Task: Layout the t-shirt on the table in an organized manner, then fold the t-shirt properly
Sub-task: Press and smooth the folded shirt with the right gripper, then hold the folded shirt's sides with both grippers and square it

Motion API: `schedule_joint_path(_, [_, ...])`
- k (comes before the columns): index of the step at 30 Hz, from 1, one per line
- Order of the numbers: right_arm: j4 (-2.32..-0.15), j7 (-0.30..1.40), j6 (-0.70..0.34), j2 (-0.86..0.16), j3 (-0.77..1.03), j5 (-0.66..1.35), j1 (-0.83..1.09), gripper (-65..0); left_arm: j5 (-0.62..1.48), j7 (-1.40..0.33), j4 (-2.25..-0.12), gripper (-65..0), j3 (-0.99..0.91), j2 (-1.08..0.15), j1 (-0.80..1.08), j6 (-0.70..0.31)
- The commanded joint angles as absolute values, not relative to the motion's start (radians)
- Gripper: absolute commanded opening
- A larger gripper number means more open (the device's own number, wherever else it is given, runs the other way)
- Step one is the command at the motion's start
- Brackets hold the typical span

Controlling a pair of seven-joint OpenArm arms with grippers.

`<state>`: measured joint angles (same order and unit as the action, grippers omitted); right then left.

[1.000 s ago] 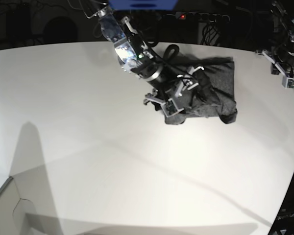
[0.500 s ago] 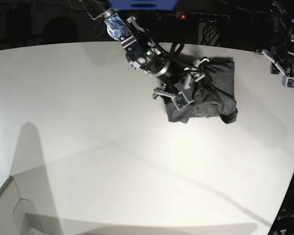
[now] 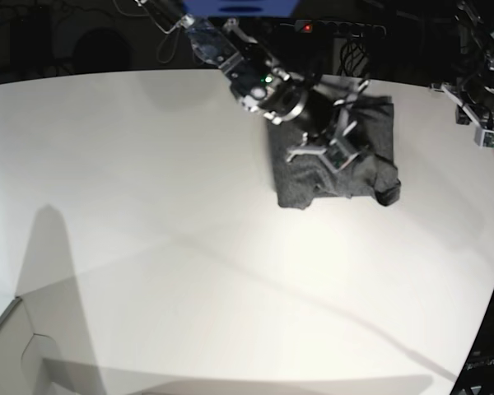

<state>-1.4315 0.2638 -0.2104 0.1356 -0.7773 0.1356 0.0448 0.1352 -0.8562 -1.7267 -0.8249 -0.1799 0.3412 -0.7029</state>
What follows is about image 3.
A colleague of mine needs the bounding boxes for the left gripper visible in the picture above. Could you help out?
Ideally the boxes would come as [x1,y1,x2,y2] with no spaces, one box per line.
[430,82,494,130]

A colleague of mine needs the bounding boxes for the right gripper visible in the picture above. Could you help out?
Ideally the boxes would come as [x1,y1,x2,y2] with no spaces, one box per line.
[286,79,371,165]

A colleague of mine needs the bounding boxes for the grey long-sleeve t-shirt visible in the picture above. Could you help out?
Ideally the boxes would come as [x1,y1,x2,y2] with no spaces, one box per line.
[266,95,401,210]

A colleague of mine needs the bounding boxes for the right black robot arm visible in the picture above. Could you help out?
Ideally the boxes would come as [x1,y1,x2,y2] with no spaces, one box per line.
[138,1,370,173]

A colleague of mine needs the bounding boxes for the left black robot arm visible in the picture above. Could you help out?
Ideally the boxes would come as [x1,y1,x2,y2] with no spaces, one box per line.
[430,1,494,139]

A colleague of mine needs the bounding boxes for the blue plastic panel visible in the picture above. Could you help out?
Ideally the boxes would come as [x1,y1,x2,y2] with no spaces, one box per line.
[184,0,299,17]

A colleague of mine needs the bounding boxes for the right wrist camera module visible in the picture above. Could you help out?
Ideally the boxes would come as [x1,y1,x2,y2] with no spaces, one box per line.
[323,137,359,174]

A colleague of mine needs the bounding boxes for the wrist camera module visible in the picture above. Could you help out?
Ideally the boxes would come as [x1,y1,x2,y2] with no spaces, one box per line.
[474,128,494,150]
[323,137,359,174]

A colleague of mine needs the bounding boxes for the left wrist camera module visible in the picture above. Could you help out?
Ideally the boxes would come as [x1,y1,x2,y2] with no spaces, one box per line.
[474,128,494,150]

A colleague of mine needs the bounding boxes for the black power strip red switch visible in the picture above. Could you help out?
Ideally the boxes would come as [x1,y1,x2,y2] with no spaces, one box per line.
[292,19,387,38]

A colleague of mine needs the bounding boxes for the white looped cable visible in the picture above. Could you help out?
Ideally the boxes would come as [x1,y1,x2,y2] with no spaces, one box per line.
[155,24,182,65]

